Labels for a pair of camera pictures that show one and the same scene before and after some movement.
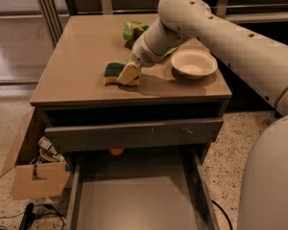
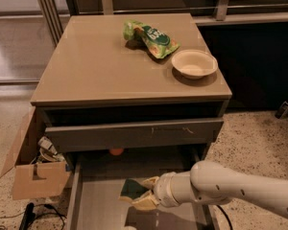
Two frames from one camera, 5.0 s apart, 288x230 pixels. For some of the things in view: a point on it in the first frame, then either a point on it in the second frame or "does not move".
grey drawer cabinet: x=139 y=134 does not move
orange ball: x=116 y=151 does not move
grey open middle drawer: x=139 y=191 does not move
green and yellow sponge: x=112 y=71 -> x=131 y=190
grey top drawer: x=123 y=135 does not move
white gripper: x=141 y=54 -> x=162 y=189
